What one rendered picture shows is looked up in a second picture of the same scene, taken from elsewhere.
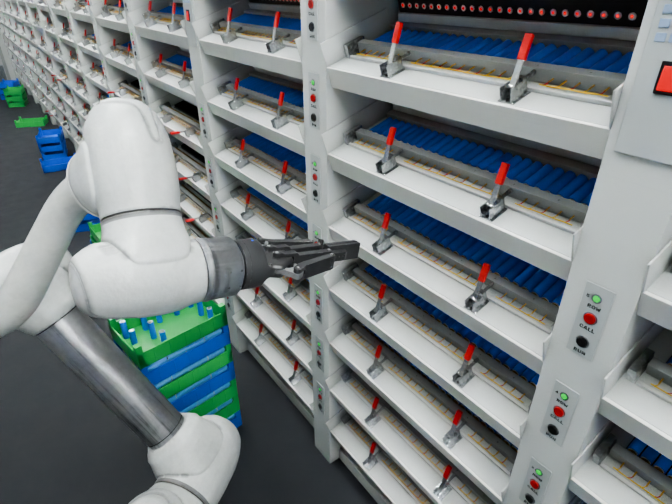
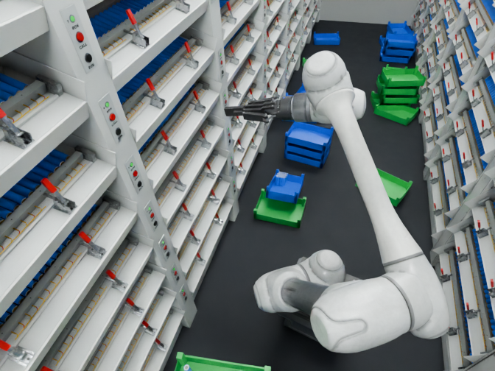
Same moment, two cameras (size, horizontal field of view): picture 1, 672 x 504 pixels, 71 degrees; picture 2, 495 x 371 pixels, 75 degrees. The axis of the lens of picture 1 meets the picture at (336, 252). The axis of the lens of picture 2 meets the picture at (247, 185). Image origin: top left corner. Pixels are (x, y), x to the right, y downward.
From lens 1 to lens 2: 1.47 m
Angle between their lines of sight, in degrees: 89
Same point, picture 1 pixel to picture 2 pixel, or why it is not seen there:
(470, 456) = (215, 168)
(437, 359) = (199, 156)
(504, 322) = (206, 101)
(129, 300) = not seen: hidden behind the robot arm
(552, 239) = (204, 53)
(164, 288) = not seen: hidden behind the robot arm
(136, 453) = not seen: outside the picture
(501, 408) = (213, 133)
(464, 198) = (183, 73)
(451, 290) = (194, 118)
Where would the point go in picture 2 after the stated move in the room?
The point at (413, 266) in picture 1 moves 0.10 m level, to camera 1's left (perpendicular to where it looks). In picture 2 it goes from (181, 134) to (195, 147)
